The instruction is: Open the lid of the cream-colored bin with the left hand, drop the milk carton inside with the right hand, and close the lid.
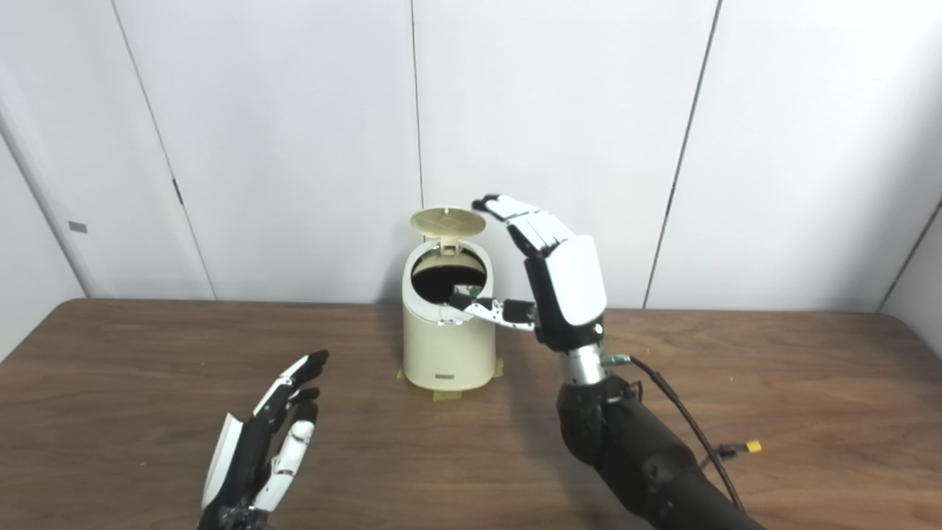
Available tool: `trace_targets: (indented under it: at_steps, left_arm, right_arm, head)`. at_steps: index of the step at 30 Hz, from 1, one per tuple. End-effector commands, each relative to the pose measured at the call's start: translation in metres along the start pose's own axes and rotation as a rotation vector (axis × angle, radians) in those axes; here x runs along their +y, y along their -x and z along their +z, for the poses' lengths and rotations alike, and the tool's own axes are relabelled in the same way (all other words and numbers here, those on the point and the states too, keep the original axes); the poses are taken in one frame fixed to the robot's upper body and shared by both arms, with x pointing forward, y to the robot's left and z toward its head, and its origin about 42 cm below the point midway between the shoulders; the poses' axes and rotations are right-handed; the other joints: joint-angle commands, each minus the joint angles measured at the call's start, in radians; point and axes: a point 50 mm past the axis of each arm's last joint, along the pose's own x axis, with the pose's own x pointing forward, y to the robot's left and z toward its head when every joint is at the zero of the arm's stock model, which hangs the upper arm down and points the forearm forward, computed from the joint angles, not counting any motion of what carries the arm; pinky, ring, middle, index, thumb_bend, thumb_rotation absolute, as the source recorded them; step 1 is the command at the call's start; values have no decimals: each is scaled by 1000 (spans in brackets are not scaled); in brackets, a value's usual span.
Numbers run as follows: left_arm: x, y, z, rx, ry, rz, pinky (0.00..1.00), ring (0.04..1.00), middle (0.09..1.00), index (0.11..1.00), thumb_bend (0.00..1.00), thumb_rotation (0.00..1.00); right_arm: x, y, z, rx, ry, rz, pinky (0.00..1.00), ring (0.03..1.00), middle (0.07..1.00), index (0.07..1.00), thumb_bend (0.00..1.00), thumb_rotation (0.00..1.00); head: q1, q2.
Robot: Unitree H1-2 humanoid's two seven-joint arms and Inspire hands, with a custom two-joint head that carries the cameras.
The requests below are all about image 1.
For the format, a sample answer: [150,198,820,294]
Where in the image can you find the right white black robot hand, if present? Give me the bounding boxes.
[447,194,609,353]

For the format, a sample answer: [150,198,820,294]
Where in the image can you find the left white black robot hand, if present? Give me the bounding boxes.
[197,350,330,530]

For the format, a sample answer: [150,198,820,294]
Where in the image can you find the cream round bin lid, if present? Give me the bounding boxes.
[409,207,487,255]

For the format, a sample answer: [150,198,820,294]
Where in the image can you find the cream-colored bin body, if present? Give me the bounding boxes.
[402,239,497,392]

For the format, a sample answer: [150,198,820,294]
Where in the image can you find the yellow plug connector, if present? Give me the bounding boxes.
[699,440,762,472]

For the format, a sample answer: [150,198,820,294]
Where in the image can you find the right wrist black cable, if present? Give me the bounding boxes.
[602,355,746,512]

